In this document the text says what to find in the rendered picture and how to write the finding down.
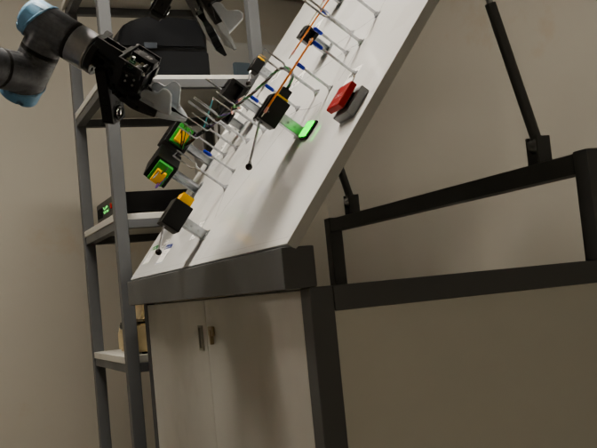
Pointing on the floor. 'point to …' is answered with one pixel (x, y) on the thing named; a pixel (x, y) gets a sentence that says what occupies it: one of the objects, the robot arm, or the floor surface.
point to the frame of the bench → (516, 280)
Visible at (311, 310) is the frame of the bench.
